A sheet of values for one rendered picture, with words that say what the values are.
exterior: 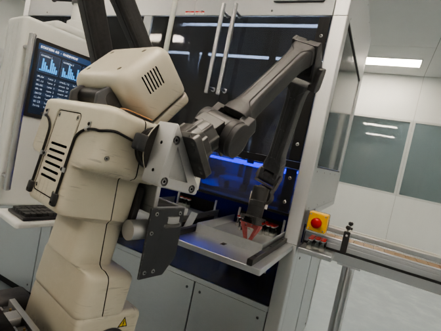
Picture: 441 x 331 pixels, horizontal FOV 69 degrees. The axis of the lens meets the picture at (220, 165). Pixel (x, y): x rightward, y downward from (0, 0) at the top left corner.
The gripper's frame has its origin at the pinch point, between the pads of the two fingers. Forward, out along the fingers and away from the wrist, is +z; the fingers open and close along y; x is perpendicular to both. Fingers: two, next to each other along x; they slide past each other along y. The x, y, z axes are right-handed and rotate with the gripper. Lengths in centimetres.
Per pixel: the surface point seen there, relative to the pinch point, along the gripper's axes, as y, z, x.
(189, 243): -14.1, 4.9, 13.9
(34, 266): 36, 60, 139
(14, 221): -32, 16, 74
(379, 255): 35, -8, -42
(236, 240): -0.8, 0.6, 3.4
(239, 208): 31.3, -10.1, 18.2
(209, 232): -0.9, 1.0, 14.5
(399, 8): 220, -247, -17
